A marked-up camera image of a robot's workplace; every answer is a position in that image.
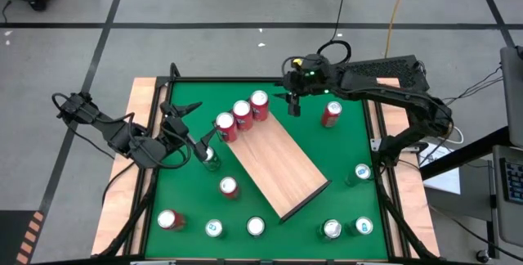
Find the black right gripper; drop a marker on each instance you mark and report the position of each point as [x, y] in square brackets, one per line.
[304, 81]

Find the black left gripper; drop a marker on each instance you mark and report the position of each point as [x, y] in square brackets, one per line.
[176, 128]

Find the red Fanta can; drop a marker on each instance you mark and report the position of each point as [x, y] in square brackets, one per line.
[258, 98]
[333, 109]
[242, 109]
[224, 121]
[229, 185]
[167, 218]

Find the green Sprite can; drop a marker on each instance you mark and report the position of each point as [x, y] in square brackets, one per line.
[332, 228]
[256, 226]
[213, 163]

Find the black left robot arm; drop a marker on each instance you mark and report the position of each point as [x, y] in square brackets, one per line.
[118, 136]

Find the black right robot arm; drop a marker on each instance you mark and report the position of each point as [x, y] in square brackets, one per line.
[388, 91]

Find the wooden board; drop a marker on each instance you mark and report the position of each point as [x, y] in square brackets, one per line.
[278, 163]

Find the slim green can blue tab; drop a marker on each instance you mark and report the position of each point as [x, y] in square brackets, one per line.
[363, 172]
[214, 228]
[363, 226]

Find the black computer case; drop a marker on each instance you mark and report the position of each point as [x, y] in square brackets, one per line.
[392, 68]

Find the green table mat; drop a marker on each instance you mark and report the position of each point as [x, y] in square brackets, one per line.
[294, 240]

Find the white paper sheet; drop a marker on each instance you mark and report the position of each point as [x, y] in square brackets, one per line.
[445, 175]

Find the black mat orange stripes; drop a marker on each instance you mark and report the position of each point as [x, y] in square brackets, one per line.
[20, 236]

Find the grey monitor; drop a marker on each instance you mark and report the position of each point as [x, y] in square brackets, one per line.
[512, 89]

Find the black keyboard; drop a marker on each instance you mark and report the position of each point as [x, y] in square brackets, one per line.
[514, 180]

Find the black caster wheel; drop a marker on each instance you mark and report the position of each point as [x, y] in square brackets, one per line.
[482, 255]

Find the grey keyboard tray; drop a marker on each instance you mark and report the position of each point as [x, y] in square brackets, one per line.
[508, 224]

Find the black aluminium rig frame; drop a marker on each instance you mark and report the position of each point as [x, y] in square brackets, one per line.
[204, 79]

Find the black desk frame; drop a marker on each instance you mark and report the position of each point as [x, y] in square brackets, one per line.
[470, 150]

